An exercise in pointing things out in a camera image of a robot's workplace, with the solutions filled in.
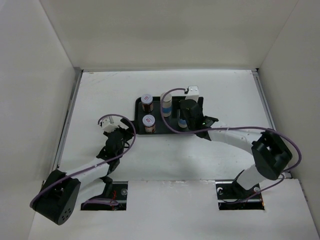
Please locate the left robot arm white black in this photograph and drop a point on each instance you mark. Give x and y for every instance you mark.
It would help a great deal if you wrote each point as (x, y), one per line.
(57, 197)

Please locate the grain bottle blue label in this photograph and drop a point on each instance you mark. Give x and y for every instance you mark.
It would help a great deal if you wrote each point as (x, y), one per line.
(167, 104)
(182, 123)

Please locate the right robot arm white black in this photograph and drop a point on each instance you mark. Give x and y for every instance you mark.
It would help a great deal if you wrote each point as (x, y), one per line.
(269, 151)

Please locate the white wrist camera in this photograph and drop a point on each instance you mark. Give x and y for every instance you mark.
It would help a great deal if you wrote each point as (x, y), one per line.
(192, 93)
(107, 125)

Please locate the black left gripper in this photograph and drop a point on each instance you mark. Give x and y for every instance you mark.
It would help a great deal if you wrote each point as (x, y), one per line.
(129, 132)

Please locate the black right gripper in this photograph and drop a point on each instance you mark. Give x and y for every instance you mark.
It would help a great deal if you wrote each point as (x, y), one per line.
(200, 101)

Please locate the black rectangular plastic tray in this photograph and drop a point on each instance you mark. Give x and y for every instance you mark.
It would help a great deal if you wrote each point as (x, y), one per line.
(160, 127)

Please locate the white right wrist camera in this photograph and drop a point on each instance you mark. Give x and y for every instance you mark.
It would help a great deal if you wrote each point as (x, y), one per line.
(192, 93)

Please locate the sauce jar white lid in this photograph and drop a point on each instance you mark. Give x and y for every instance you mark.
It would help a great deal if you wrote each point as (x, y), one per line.
(149, 123)
(147, 103)

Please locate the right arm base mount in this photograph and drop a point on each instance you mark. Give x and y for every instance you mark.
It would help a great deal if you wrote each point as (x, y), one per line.
(232, 197)

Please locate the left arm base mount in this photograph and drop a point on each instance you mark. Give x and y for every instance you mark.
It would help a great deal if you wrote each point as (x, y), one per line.
(113, 196)

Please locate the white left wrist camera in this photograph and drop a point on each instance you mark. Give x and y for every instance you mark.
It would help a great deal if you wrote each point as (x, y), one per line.
(107, 125)

